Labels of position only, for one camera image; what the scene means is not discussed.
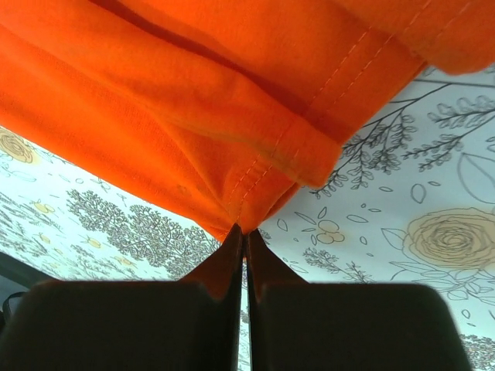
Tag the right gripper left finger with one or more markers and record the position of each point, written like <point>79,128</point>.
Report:
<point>189,324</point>

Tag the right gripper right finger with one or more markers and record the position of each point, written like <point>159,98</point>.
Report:
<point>295,325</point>

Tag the orange t shirt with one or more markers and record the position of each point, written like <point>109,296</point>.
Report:
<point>220,111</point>

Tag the floral table mat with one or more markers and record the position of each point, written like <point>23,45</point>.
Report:
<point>411,200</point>

